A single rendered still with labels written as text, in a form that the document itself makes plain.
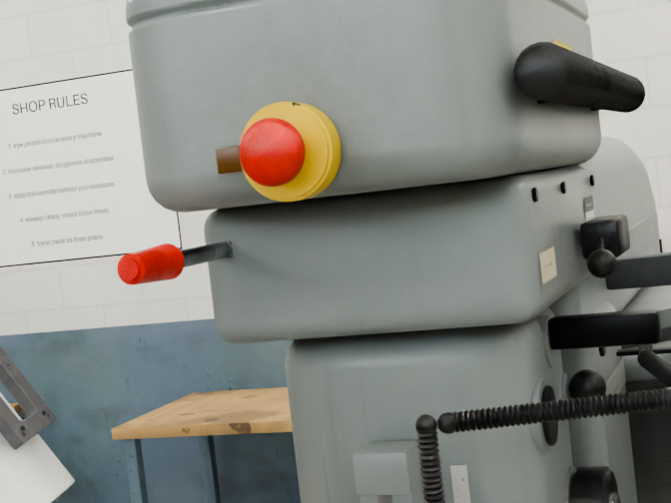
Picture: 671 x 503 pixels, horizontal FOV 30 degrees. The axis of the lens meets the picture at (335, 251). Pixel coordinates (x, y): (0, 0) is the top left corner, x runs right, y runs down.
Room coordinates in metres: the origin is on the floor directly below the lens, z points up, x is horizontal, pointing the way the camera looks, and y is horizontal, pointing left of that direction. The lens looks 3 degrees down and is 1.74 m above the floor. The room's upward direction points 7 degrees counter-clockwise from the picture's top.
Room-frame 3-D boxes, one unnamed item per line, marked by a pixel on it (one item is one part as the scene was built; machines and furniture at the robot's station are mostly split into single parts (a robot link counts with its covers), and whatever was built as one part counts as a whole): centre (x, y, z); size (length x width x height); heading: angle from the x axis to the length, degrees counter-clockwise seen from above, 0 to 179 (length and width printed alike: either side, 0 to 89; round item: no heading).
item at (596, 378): (1.01, -0.19, 1.55); 0.03 x 0.03 x 0.03
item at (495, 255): (1.02, -0.07, 1.68); 0.34 x 0.24 x 0.10; 160
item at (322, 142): (0.76, 0.02, 1.76); 0.06 x 0.02 x 0.06; 70
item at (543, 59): (0.96, -0.21, 1.79); 0.45 x 0.04 x 0.04; 160
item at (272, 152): (0.74, 0.03, 1.76); 0.04 x 0.03 x 0.04; 70
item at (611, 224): (0.99, -0.21, 1.66); 0.12 x 0.04 x 0.04; 160
